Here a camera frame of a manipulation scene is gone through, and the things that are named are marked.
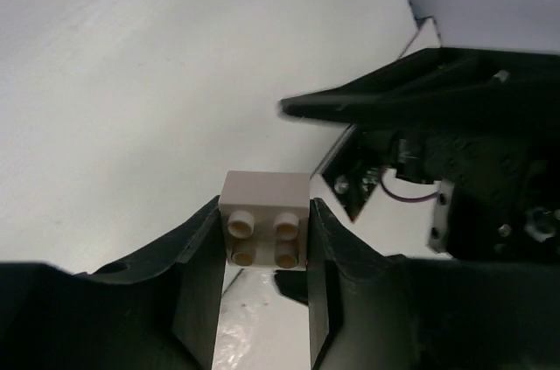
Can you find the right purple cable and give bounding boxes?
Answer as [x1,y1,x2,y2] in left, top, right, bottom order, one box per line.
[378,177,439,205]

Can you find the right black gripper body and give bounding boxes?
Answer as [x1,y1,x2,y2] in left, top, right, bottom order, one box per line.
[358,51,559,182]

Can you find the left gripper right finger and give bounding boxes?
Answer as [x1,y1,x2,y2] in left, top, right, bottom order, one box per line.
[308,199,419,369]

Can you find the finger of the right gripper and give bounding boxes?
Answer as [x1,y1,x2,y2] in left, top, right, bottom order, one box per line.
[278,48,503,125]
[273,270,309,307]

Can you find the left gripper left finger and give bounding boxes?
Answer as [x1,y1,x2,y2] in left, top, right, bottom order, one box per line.
[87,195,228,370]

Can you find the white square lego brick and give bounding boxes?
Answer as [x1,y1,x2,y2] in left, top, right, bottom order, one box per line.
[219,171,311,271]

